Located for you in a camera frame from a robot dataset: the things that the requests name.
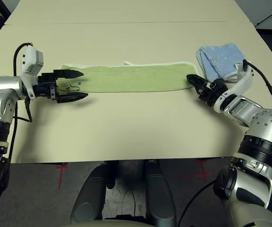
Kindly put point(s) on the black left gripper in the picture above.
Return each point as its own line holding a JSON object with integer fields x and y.
{"x": 46, "y": 86}

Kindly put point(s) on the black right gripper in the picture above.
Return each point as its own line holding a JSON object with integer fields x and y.
{"x": 212, "y": 91}

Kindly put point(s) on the green towel with white trim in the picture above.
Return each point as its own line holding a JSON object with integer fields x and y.
{"x": 131, "y": 79}

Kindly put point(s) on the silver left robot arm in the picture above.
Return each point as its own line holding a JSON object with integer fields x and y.
{"x": 1, "y": 87}

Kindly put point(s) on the folded light blue towel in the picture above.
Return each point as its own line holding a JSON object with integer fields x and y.
{"x": 221, "y": 60}

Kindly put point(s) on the black tripod stand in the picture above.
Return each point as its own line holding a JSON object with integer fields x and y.
{"x": 271, "y": 15}

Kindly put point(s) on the grey right robot leg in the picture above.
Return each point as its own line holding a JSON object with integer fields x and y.
{"x": 159, "y": 196}

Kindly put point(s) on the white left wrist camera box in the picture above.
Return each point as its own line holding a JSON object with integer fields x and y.
{"x": 31, "y": 60}

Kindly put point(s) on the side table with black frame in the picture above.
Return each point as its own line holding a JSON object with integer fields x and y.
{"x": 6, "y": 8}

